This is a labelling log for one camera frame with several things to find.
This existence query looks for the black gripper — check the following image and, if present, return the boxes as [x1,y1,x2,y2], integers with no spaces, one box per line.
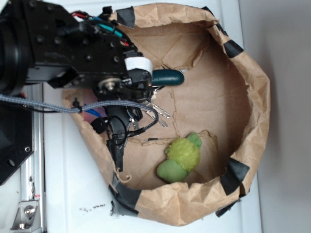
[48,20,154,168]

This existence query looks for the silver keys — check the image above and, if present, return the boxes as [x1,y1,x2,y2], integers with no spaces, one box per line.
[126,86,171,131]

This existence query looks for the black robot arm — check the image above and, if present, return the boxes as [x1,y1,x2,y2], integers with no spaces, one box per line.
[0,0,153,167]

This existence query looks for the dark teal oblong object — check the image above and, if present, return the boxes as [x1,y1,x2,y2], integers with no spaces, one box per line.
[152,69,185,86]

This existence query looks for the green plush toy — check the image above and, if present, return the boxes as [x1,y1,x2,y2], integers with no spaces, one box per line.
[156,133,202,183]

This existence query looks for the brown paper bag bin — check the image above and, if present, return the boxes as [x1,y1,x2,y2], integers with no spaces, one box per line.
[72,3,271,226]

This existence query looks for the grey braided cable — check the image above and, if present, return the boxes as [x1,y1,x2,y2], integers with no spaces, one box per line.
[0,94,160,138]

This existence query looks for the black hexagonal base plate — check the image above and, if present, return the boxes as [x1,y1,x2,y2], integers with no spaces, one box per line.
[0,101,33,185]

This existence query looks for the aluminium extrusion rail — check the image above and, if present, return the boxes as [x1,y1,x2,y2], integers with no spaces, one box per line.
[10,83,47,231]

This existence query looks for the silver corner bracket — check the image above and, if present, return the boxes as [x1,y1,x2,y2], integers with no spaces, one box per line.
[10,200,41,233]

